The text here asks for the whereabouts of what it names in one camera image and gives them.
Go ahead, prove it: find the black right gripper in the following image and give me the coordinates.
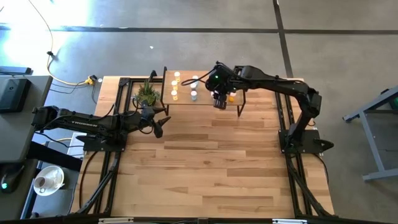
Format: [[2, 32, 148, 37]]
[[205, 65, 234, 110]]

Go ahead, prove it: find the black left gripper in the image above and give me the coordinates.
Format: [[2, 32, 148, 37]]
[[140, 99, 172, 139]]

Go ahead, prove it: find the potted green succulent plant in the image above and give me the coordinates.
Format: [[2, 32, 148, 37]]
[[132, 78, 162, 108]]

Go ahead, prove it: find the white paper sheet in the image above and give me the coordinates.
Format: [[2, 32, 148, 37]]
[[67, 132, 88, 158]]

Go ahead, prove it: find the crumpled white napkin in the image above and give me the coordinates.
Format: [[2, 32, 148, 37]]
[[46, 167, 65, 189]]

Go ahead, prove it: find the dark grey desk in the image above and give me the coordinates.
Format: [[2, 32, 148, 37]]
[[0, 74, 53, 164]]

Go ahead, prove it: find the white coffee cup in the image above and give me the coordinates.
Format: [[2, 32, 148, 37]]
[[33, 175, 47, 190]]

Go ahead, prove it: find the black computer box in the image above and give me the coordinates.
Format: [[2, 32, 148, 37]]
[[0, 77, 32, 113]]

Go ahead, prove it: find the black computer mouse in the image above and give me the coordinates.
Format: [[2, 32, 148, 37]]
[[0, 164, 25, 194]]

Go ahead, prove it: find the wooden shelf black metal frame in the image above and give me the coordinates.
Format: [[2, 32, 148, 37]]
[[160, 66, 253, 118]]

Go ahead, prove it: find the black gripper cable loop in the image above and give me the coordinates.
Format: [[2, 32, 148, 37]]
[[180, 70, 216, 87]]

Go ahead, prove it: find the black aluminium rig frame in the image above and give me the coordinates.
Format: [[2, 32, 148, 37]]
[[76, 77, 335, 218]]

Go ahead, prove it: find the yellow extension cable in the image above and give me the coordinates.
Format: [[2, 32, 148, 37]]
[[27, 0, 98, 87]]

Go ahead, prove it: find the silver aluminium extrusion post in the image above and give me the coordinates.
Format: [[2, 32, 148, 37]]
[[272, 218, 307, 224], [98, 217, 134, 224]]

